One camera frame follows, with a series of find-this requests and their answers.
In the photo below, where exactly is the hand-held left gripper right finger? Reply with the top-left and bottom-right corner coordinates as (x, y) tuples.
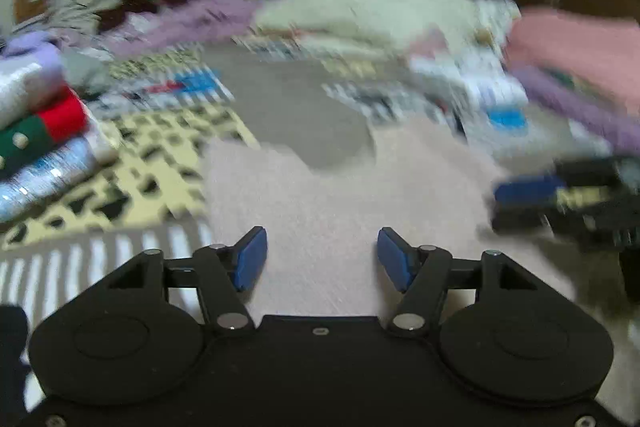
(377, 228), (551, 338)

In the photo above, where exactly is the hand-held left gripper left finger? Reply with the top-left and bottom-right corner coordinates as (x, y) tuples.
(95, 227), (268, 338)

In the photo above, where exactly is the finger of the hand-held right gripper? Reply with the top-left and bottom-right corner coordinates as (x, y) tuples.
(492, 177), (568, 206)
(492, 206), (566, 235)

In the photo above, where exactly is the light pink fleece garment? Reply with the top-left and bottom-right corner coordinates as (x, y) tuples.
(202, 117), (576, 323)

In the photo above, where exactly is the purple blanket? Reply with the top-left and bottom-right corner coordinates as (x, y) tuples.
(510, 67), (640, 152)

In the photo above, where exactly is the white floral folded garment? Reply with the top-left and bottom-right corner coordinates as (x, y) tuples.
(410, 52), (531, 128)

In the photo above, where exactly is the cartoon mouse printed blanket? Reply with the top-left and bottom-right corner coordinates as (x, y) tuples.
(0, 32), (640, 408)

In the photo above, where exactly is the pink pillow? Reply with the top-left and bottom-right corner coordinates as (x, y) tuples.
(505, 9), (640, 82)

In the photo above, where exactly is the mauve pink cloth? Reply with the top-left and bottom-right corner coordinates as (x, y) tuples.
(410, 29), (451, 58)

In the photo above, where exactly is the white floral pillow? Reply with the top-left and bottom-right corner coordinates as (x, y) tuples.
(470, 0), (523, 48)

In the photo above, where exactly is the silver blue printed garment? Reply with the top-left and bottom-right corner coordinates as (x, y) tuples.
(0, 134), (108, 220)

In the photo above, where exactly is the red and green garment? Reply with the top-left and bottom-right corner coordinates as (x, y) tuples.
(0, 94), (91, 180)

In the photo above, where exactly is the cream quilt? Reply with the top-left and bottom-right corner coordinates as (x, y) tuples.
(255, 0), (481, 58)

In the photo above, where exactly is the lilac quilt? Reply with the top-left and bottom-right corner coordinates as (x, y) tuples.
(115, 0), (266, 52)

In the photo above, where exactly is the grey folded garment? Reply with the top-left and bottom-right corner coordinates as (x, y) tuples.
(62, 49), (116, 92)

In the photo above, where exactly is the dark maroon cloth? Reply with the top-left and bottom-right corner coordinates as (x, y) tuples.
(120, 0), (201, 22)

